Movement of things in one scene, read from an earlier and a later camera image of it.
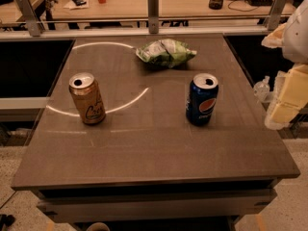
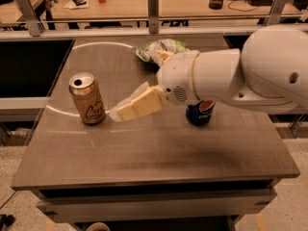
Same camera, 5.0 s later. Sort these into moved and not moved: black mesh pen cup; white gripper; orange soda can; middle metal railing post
Moved: white gripper
Not moved: orange soda can; middle metal railing post; black mesh pen cup
